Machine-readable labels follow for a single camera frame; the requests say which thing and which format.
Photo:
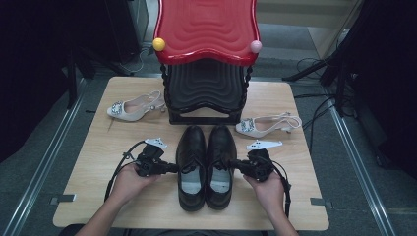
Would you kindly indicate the person's dark clothing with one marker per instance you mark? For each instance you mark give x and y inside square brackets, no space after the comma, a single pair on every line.
[180,233]

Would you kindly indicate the white jewelled high-heel shoe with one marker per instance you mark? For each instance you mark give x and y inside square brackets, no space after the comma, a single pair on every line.
[131,111]
[259,129]

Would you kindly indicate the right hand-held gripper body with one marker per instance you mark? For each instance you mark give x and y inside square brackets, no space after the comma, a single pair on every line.
[260,165]

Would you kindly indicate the black metal stand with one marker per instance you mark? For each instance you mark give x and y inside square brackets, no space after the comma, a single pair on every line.
[72,82]

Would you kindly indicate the metal floor rail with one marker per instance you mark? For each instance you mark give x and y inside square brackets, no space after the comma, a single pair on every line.
[357,164]
[49,157]

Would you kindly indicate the grey table bracket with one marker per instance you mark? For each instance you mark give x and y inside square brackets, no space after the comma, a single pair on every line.
[320,202]
[64,198]

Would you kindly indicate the person's left hand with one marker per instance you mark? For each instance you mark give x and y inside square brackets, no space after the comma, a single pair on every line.
[128,183]

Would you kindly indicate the red and black shoe rack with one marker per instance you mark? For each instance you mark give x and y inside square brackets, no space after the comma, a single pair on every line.
[206,29]

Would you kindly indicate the person's right hand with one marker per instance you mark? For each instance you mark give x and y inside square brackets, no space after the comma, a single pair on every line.
[270,193]

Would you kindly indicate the black tripod stand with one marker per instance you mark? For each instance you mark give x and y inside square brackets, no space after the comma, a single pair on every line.
[339,65]

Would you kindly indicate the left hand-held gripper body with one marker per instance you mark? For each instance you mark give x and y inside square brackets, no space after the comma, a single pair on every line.
[149,164]

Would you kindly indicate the black leather shoe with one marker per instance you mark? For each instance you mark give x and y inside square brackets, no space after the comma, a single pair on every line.
[221,142]
[191,144]

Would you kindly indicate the black cabinet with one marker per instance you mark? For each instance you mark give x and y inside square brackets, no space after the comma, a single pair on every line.
[123,29]

